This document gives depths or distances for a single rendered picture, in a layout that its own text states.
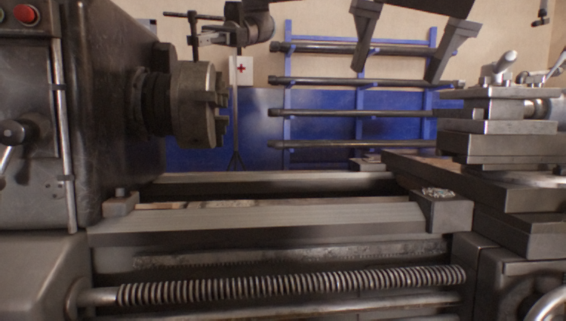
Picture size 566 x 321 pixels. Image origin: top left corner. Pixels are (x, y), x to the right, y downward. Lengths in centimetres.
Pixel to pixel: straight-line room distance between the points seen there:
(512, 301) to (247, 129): 344
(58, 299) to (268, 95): 344
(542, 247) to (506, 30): 484
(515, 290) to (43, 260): 89
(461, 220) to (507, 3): 489
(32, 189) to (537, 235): 97
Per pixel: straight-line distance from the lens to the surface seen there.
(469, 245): 77
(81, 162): 68
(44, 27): 67
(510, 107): 82
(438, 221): 78
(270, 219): 67
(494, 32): 533
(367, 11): 46
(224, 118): 85
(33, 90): 69
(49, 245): 70
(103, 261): 78
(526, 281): 78
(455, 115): 81
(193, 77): 76
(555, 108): 125
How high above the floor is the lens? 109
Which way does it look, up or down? 7 degrees down
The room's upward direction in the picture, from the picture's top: 1 degrees clockwise
